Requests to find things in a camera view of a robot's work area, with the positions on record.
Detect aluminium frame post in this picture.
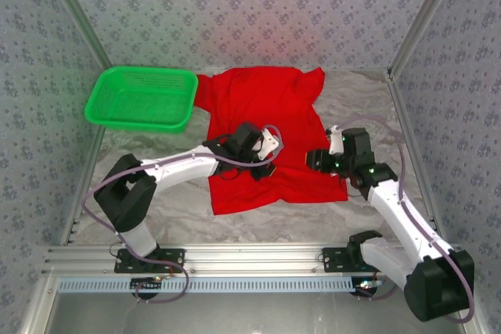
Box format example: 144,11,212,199
38,0,115,73
386,0,469,81

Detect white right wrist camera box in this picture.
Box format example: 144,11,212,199
327,125,345,155

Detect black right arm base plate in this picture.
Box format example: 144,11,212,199
322,247,395,274

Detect small black controller board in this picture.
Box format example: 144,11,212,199
130,277,164,293
351,278,384,296

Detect grey slotted cable duct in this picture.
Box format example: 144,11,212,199
58,276,356,294

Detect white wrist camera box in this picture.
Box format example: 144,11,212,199
256,125,283,159
327,125,345,155

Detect metal lower shelf panel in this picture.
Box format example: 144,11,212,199
23,275,488,334

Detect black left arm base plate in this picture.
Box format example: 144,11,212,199
114,248,186,275

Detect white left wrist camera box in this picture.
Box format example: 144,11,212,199
256,125,283,159

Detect green plastic mesh basket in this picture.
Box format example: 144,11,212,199
84,66,199,135

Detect red t-shirt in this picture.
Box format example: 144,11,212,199
195,66,349,217

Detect aluminium frame leg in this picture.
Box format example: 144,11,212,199
19,275,59,334

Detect aluminium mounting rail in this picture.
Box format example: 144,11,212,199
41,242,469,276

